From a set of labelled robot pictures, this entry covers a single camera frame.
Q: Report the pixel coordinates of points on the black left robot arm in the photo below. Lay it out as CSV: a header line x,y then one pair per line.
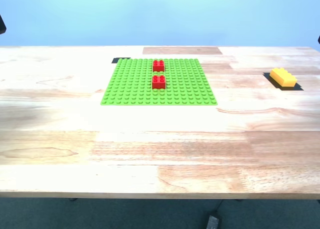
x,y
2,24

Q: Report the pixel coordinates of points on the green studded baseplate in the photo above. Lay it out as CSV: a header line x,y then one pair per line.
x,y
130,89

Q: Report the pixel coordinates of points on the red square brick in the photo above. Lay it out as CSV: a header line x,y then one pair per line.
x,y
158,84
158,67

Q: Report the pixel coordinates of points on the black tape rectangle frame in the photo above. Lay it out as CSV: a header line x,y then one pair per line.
x,y
290,89

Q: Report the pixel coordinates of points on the yellow rectangular brick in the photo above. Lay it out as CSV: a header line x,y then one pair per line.
x,y
282,77

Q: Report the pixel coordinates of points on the black power adapter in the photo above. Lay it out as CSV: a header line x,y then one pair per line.
x,y
213,222

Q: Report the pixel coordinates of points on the black tape corner marker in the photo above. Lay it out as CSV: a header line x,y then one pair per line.
x,y
115,60

